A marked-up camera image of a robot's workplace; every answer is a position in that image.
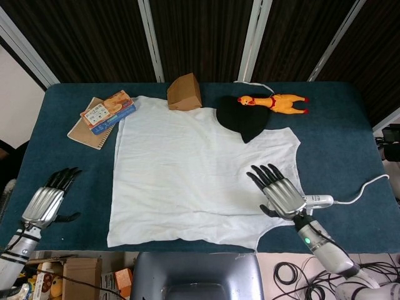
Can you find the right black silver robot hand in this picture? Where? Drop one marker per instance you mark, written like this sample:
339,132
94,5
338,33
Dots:
282,197

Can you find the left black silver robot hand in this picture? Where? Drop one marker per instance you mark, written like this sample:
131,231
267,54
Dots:
42,207

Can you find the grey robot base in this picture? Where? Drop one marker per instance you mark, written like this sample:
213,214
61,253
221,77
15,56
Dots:
197,278

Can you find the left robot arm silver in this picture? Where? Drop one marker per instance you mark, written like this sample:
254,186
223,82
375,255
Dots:
18,250

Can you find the teal table cover cloth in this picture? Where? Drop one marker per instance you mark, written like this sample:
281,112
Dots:
337,140

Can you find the brown cardboard floor box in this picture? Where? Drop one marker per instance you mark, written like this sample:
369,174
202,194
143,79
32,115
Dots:
82,276

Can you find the yellow plush toy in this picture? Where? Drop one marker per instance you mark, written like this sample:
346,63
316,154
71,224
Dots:
56,286

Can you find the brown spiral notebook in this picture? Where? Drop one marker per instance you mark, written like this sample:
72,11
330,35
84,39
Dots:
84,137

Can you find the black knit beanie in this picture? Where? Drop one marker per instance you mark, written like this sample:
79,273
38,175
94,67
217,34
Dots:
243,118

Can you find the yellow rubber chicken toy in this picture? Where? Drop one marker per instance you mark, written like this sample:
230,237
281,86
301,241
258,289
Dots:
281,103

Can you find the white sleeveless shirt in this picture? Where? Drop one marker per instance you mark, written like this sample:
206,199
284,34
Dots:
187,175

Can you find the small orange box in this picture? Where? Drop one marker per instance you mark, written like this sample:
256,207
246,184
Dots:
123,281

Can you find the blue orange snack box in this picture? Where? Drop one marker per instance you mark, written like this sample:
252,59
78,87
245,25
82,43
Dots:
107,112

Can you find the black device on stand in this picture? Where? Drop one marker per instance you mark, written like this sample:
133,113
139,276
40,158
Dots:
390,137

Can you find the brown cardboard wedge box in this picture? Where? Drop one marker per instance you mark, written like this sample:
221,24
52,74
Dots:
184,93

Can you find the white partition frame post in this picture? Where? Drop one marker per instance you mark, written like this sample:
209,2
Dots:
336,40
28,53
151,40
254,40

